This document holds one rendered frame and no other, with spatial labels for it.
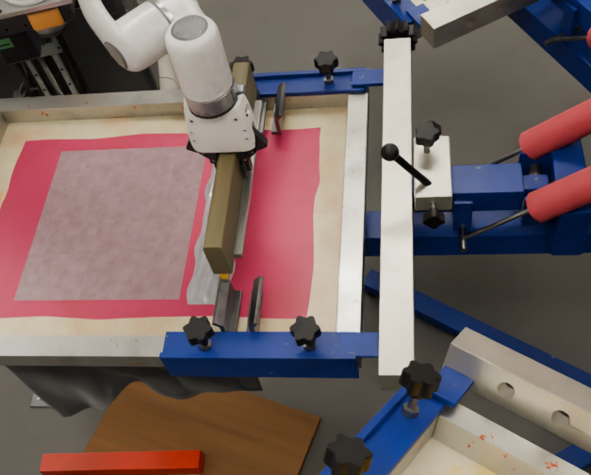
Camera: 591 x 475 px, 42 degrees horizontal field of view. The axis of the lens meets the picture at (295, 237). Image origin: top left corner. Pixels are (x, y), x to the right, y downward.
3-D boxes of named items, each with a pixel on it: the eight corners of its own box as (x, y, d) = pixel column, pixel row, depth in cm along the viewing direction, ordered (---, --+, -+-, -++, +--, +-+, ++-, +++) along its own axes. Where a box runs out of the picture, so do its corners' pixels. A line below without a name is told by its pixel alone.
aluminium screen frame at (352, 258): (-104, 365, 130) (-117, 354, 127) (-3, 111, 162) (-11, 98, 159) (361, 368, 117) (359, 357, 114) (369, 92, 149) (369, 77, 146)
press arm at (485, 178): (414, 213, 127) (413, 194, 123) (413, 184, 130) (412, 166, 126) (521, 210, 124) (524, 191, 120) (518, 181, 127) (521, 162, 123)
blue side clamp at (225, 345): (171, 376, 122) (157, 357, 116) (176, 348, 125) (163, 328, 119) (359, 378, 117) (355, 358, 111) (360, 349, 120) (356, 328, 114)
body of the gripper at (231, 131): (247, 73, 113) (260, 124, 122) (180, 76, 114) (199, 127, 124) (241, 110, 109) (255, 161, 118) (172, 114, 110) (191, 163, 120)
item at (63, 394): (64, 420, 166) (-32, 330, 132) (69, 403, 168) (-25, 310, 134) (272, 424, 159) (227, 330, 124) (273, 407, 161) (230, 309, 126)
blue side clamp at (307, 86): (217, 118, 153) (208, 93, 147) (221, 100, 156) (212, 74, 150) (368, 111, 148) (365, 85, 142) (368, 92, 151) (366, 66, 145)
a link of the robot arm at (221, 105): (245, 63, 111) (249, 77, 114) (186, 67, 113) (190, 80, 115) (238, 101, 107) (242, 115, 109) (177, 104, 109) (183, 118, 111)
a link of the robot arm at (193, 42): (119, 5, 106) (173, -30, 109) (142, 61, 115) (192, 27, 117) (182, 54, 98) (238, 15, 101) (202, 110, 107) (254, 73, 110)
